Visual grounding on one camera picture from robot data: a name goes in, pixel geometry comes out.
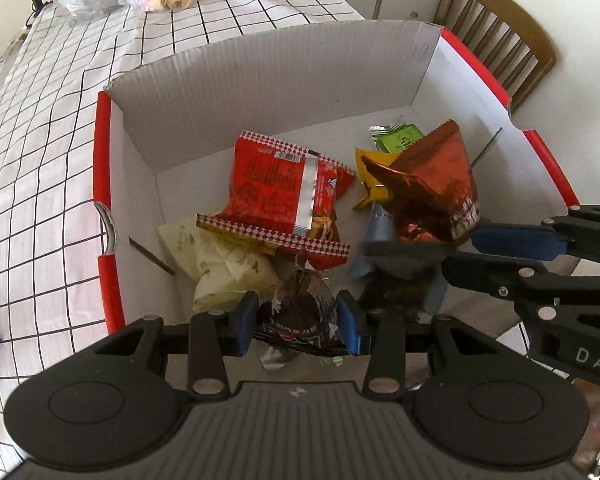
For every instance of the orange-brown foil snack bag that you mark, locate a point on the orange-brown foil snack bag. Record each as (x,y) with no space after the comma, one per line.
(440,175)

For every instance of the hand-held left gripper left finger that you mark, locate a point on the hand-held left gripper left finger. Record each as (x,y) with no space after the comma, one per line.
(247,322)

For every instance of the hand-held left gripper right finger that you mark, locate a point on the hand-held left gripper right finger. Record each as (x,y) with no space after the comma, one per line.
(347,322)

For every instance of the green snack packet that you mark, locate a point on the green snack packet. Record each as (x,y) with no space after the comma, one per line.
(402,139)

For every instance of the gold foil snack packet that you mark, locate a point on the gold foil snack packet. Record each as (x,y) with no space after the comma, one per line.
(371,195)

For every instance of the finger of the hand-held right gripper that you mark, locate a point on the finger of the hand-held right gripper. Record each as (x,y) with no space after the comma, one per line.
(515,240)
(480,272)

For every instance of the red snack bag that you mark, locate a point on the red snack bag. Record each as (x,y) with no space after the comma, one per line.
(270,185)

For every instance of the dark grey snack packet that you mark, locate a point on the dark grey snack packet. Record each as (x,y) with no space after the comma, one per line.
(405,260)

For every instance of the dark brown snack packet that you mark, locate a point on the dark brown snack packet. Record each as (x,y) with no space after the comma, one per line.
(300,310)

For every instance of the pale yellow snack packet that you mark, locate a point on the pale yellow snack packet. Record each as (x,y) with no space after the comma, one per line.
(215,270)

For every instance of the red and white cardboard box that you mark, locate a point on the red and white cardboard box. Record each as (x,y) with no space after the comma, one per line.
(280,85)

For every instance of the wooden chair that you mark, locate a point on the wooden chair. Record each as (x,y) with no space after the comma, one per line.
(500,25)

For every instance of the light blue snack packet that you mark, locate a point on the light blue snack packet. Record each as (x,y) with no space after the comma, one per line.
(382,222)

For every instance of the white checked tablecloth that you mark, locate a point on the white checked tablecloth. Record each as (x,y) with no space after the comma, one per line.
(55,160)

